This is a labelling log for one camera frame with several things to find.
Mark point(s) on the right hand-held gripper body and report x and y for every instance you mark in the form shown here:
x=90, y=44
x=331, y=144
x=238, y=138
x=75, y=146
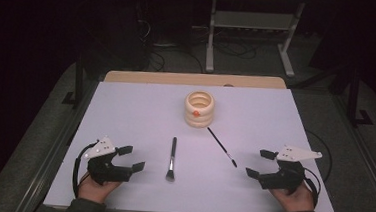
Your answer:
x=284, y=178

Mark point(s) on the person's left hand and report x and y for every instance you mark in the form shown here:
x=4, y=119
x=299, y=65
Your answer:
x=95, y=189

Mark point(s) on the black metal stand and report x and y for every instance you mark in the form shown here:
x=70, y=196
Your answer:
x=78, y=85
x=354, y=97

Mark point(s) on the person's right hand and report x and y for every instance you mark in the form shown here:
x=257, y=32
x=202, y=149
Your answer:
x=294, y=202

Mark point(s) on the thin black brush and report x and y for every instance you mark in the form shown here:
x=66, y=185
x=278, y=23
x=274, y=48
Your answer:
x=221, y=146

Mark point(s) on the cream ribbed brush holder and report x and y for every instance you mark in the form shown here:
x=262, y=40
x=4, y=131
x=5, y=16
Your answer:
x=198, y=116

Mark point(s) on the white board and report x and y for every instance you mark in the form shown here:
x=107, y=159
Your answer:
x=135, y=115

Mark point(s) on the wooden table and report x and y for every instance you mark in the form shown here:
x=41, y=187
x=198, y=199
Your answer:
x=178, y=78

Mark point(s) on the black makeup brush silver ferrule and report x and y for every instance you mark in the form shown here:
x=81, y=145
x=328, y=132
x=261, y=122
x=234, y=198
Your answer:
x=172, y=158

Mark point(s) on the white metal frame stand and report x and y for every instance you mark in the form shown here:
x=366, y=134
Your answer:
x=248, y=20

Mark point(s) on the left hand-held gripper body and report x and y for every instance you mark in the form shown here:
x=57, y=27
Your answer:
x=99, y=171

